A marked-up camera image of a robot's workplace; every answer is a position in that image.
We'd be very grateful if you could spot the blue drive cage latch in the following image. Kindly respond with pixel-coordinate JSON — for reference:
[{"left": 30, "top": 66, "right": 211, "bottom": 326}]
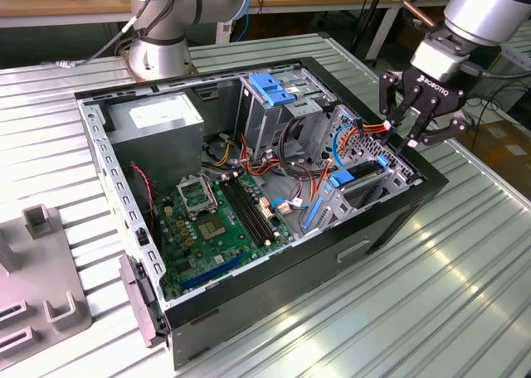
[{"left": 250, "top": 73, "right": 296, "bottom": 108}]

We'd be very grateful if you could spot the black PC case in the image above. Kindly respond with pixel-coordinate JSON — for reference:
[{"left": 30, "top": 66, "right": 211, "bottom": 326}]
[{"left": 73, "top": 56, "right": 451, "bottom": 371}]

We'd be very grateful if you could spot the black RAM slot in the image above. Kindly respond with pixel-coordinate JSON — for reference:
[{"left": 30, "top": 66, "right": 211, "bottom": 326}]
[
  {"left": 229, "top": 179, "right": 275, "bottom": 241},
  {"left": 219, "top": 182, "right": 269, "bottom": 247},
  {"left": 224, "top": 180, "right": 271, "bottom": 245},
  {"left": 234, "top": 177, "right": 278, "bottom": 237}
]

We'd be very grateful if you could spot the metal slat side table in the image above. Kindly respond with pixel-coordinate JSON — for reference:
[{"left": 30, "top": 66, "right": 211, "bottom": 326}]
[{"left": 499, "top": 31, "right": 531, "bottom": 70}]

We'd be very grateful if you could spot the black case fan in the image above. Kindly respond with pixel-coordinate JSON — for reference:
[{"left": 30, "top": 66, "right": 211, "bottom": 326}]
[{"left": 130, "top": 164, "right": 163, "bottom": 250}]

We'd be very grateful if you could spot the hard disk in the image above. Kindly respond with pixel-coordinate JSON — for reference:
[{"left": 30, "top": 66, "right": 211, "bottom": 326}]
[{"left": 304, "top": 156, "right": 391, "bottom": 230}]

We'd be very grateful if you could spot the grey metal disk bay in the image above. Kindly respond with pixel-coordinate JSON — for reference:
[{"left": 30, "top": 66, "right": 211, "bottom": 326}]
[{"left": 299, "top": 104, "right": 424, "bottom": 236}]

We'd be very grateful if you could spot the grey case bezel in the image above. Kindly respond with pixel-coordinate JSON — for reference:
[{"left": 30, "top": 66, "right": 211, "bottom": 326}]
[{"left": 118, "top": 253, "right": 170, "bottom": 349}]

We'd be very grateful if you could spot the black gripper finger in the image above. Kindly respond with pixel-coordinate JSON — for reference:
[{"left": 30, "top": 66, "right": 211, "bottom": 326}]
[
  {"left": 397, "top": 98, "right": 474, "bottom": 154},
  {"left": 379, "top": 71, "right": 421, "bottom": 145}
]

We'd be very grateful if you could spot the grey parts rack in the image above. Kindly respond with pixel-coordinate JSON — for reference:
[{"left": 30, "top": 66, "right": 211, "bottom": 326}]
[{"left": 0, "top": 203, "right": 93, "bottom": 361}]

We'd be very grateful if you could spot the black robot cable with plug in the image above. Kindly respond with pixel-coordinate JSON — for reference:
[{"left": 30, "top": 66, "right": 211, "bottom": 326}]
[{"left": 39, "top": 0, "right": 175, "bottom": 70}]

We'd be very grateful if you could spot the green motherboard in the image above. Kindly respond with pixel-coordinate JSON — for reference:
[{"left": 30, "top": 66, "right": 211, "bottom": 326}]
[{"left": 153, "top": 172, "right": 298, "bottom": 303}]

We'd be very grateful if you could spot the black cable loop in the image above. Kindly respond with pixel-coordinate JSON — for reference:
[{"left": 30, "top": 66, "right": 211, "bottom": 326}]
[{"left": 276, "top": 116, "right": 316, "bottom": 180}]

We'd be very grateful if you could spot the grey optical drive cage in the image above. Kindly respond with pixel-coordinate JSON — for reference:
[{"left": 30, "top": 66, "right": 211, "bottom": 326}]
[{"left": 234, "top": 69, "right": 338, "bottom": 163}]

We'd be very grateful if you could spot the red orange wire bundle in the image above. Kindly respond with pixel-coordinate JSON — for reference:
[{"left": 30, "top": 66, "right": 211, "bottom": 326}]
[{"left": 238, "top": 132, "right": 333, "bottom": 207}]

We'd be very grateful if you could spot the brown cardboard box with label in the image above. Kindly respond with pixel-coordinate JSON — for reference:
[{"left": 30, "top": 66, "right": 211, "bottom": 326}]
[{"left": 468, "top": 119, "right": 531, "bottom": 184}]

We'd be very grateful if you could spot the white plug with blue wire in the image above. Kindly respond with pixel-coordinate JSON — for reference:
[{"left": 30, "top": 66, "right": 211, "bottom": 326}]
[{"left": 269, "top": 197, "right": 310, "bottom": 220}]

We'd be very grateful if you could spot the blue data wire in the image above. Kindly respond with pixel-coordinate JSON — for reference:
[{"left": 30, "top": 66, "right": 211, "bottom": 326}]
[{"left": 330, "top": 123, "right": 358, "bottom": 167}]

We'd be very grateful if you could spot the black camera cable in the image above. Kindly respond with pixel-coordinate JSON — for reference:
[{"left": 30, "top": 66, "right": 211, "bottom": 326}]
[{"left": 460, "top": 61, "right": 531, "bottom": 80}]

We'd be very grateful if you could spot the blue expansion slot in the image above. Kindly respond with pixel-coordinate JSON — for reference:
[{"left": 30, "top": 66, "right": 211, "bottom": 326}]
[{"left": 178, "top": 251, "right": 246, "bottom": 292}]

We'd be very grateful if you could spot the grey power supply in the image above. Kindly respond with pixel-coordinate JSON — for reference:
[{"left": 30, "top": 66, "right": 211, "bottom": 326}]
[{"left": 105, "top": 91, "right": 205, "bottom": 188}]

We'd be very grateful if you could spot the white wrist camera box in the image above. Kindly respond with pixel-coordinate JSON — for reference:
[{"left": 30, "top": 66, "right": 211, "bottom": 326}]
[{"left": 409, "top": 40, "right": 472, "bottom": 83}]

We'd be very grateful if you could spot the metal socket cover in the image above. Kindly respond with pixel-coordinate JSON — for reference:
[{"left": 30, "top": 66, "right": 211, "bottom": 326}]
[{"left": 176, "top": 174, "right": 219, "bottom": 220}]

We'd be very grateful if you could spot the yellow orange wire bundle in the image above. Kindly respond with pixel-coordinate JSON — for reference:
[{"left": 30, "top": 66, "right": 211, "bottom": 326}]
[{"left": 213, "top": 139, "right": 234, "bottom": 167}]

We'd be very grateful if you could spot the orange red power wire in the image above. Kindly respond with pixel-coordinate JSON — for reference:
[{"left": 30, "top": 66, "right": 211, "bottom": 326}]
[{"left": 338, "top": 119, "right": 393, "bottom": 155}]

